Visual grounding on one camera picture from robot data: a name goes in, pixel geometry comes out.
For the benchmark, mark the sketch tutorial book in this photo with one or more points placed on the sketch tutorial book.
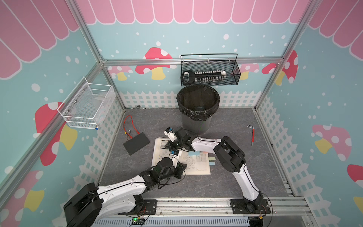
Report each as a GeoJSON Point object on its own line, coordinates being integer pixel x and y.
{"type": "Point", "coordinates": [196, 165]}

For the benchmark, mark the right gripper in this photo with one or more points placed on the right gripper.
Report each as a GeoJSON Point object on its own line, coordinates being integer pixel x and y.
{"type": "Point", "coordinates": [169, 143]}

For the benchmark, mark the mesh trash bin black bag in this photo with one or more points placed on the mesh trash bin black bag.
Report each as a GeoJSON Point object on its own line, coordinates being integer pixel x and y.
{"type": "Point", "coordinates": [197, 105]}

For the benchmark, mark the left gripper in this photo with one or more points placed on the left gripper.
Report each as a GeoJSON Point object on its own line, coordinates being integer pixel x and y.
{"type": "Point", "coordinates": [179, 170]}

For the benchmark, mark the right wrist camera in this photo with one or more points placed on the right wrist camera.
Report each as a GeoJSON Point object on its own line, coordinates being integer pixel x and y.
{"type": "Point", "coordinates": [170, 134]}

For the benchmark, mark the black flat box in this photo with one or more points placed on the black flat box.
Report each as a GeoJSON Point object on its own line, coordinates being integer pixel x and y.
{"type": "Point", "coordinates": [136, 143]}

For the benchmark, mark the white wire wall basket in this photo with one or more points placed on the white wire wall basket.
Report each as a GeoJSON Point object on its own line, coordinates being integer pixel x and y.
{"type": "Point", "coordinates": [88, 105]}

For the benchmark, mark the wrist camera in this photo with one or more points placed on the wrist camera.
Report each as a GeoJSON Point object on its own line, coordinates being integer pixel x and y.
{"type": "Point", "coordinates": [175, 153]}
{"type": "Point", "coordinates": [170, 134]}

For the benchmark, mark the light blue sticky note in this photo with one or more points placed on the light blue sticky note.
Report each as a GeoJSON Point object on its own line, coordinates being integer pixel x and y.
{"type": "Point", "coordinates": [194, 153]}

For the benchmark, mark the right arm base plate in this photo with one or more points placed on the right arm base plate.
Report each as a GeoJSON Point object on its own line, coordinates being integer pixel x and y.
{"type": "Point", "coordinates": [240, 206]}

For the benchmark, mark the small circuit board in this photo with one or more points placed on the small circuit board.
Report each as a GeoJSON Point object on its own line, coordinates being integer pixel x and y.
{"type": "Point", "coordinates": [138, 221]}

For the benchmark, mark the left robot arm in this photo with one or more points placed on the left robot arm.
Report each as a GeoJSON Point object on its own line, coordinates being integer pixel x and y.
{"type": "Point", "coordinates": [92, 202]}

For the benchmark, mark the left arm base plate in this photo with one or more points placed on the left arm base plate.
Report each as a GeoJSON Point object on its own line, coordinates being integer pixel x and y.
{"type": "Point", "coordinates": [144, 207]}

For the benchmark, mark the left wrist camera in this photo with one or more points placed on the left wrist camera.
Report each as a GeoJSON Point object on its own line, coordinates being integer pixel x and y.
{"type": "Point", "coordinates": [175, 153]}

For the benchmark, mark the red handled hex key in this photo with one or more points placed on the red handled hex key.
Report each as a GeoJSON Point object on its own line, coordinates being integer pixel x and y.
{"type": "Point", "coordinates": [252, 134]}

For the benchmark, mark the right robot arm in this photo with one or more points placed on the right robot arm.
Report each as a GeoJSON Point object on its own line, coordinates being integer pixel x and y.
{"type": "Point", "coordinates": [231, 157]}

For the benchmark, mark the black wire wall basket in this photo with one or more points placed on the black wire wall basket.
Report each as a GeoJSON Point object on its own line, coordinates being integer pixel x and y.
{"type": "Point", "coordinates": [209, 69]}

